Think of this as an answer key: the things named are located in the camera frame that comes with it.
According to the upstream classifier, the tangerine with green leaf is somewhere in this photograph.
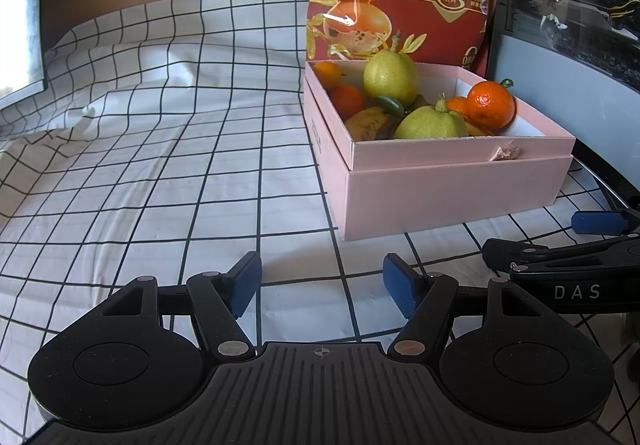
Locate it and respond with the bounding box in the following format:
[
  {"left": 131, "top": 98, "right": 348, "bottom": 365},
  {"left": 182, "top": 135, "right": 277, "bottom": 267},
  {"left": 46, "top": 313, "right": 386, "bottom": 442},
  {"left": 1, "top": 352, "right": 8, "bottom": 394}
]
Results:
[{"left": 466, "top": 79, "right": 516, "bottom": 130}]

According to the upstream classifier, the large yellow banana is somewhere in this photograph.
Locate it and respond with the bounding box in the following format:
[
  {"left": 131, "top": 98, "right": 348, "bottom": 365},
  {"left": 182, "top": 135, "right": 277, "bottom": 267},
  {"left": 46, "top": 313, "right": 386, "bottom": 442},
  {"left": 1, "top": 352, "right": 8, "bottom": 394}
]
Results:
[{"left": 344, "top": 106, "right": 405, "bottom": 142}]

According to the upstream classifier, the yellow-green pear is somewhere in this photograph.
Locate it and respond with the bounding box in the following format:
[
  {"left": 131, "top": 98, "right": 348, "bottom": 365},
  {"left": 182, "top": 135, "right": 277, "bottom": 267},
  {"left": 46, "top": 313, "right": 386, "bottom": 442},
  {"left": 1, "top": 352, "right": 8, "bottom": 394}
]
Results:
[{"left": 362, "top": 32, "right": 421, "bottom": 99}]

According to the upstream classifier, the glass-sided computer case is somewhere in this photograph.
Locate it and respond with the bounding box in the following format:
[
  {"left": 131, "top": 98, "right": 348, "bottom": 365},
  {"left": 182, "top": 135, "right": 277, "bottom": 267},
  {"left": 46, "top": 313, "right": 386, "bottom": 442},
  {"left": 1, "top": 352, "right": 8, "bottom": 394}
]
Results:
[{"left": 482, "top": 0, "right": 640, "bottom": 210}]

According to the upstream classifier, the yellow-green lemon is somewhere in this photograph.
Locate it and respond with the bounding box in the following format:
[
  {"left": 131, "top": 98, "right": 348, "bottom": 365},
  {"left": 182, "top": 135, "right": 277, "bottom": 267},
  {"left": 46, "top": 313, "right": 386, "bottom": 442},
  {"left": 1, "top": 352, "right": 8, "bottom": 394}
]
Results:
[{"left": 394, "top": 95, "right": 468, "bottom": 140}]

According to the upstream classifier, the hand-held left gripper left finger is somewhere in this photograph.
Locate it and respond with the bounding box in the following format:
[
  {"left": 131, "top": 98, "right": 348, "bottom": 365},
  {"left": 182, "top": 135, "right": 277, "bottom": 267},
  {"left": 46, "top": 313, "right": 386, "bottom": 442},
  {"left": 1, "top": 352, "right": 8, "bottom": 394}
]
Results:
[{"left": 97, "top": 251, "right": 263, "bottom": 361}]

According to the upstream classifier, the pink cardboard box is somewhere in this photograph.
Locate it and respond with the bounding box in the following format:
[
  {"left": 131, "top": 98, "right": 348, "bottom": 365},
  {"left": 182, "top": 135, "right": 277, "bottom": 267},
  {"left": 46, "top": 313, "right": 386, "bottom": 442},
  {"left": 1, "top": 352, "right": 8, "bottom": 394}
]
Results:
[{"left": 302, "top": 59, "right": 577, "bottom": 242}]

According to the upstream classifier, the large orange tangerine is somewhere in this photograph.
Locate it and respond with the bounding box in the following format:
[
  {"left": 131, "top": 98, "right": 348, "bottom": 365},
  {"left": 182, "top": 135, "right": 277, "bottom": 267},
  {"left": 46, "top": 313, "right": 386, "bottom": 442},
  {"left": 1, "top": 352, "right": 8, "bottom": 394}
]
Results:
[{"left": 330, "top": 85, "right": 366, "bottom": 120}]

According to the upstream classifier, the checked white tablecloth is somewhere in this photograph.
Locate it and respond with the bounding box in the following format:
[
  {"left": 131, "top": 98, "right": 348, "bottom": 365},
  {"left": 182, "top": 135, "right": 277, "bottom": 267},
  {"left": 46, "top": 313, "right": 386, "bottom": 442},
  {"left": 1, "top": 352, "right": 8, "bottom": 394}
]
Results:
[{"left": 0, "top": 0, "right": 640, "bottom": 445}]

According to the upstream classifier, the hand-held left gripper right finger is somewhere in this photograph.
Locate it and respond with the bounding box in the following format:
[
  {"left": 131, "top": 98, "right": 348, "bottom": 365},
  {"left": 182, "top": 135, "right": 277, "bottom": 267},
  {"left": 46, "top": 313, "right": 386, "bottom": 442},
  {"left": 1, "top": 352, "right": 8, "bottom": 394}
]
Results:
[{"left": 382, "top": 253, "right": 543, "bottom": 361}]

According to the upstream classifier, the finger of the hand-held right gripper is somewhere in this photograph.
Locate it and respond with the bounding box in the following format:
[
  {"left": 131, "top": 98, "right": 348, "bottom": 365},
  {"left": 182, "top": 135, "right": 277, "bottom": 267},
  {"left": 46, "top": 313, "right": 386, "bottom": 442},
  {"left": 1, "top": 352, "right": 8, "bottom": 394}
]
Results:
[
  {"left": 482, "top": 232, "right": 640, "bottom": 276},
  {"left": 571, "top": 209, "right": 640, "bottom": 236}
]

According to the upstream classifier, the black monitor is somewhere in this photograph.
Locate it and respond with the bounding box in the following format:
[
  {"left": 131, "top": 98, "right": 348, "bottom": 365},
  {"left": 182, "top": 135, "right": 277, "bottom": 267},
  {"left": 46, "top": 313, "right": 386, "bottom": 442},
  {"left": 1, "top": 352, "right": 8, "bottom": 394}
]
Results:
[{"left": 0, "top": 0, "right": 49, "bottom": 112}]

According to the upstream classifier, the small spotted banana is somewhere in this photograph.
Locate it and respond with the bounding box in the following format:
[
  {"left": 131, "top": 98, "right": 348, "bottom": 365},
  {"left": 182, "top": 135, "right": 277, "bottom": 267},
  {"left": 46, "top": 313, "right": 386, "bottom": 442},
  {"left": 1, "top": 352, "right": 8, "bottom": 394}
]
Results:
[{"left": 462, "top": 117, "right": 493, "bottom": 137}]

